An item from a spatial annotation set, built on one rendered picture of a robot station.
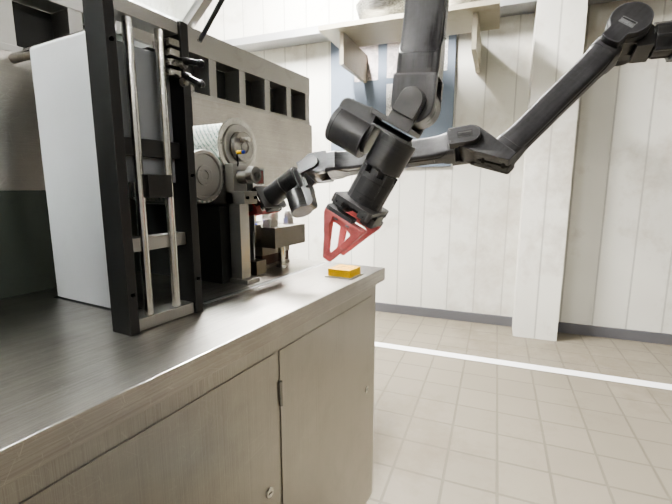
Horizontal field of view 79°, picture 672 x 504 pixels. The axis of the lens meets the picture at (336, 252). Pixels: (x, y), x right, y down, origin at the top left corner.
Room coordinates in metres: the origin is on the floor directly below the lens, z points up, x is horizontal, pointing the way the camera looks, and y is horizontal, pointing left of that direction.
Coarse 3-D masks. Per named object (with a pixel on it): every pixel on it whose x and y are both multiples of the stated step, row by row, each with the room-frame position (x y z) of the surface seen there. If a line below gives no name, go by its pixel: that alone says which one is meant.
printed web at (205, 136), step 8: (200, 128) 1.10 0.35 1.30; (208, 128) 1.08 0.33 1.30; (216, 128) 1.06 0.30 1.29; (200, 136) 1.07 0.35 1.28; (208, 136) 1.06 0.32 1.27; (216, 136) 1.05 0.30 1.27; (200, 144) 1.07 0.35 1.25; (208, 144) 1.05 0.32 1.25; (216, 144) 1.04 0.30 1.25; (216, 152) 1.04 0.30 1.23; (128, 184) 1.03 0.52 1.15; (152, 200) 1.05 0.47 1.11; (160, 200) 1.03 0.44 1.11; (200, 200) 0.97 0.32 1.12
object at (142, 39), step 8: (120, 24) 0.79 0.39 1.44; (120, 32) 0.79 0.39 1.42; (136, 32) 0.81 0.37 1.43; (144, 32) 0.83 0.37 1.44; (48, 40) 0.91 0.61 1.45; (120, 40) 0.86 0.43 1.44; (136, 40) 0.82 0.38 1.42; (144, 40) 0.83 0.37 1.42; (152, 40) 0.84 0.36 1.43; (24, 48) 0.96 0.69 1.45
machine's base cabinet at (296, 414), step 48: (288, 336) 0.82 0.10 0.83; (336, 336) 1.01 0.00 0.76; (192, 384) 0.59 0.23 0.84; (240, 384) 0.69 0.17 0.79; (288, 384) 0.82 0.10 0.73; (336, 384) 1.01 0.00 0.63; (144, 432) 0.51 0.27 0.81; (192, 432) 0.59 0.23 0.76; (240, 432) 0.68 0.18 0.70; (288, 432) 0.81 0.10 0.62; (336, 432) 1.01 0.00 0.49; (48, 480) 0.41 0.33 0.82; (96, 480) 0.45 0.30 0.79; (144, 480) 0.51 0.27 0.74; (192, 480) 0.58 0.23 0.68; (240, 480) 0.68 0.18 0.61; (288, 480) 0.81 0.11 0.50; (336, 480) 1.01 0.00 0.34
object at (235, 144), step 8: (232, 136) 1.06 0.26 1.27; (240, 136) 1.07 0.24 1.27; (248, 136) 1.09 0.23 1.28; (232, 144) 1.05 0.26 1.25; (240, 144) 1.07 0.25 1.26; (248, 144) 1.09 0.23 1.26; (232, 152) 1.05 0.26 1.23; (248, 152) 1.09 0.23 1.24; (240, 160) 1.07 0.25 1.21; (248, 160) 1.09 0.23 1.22
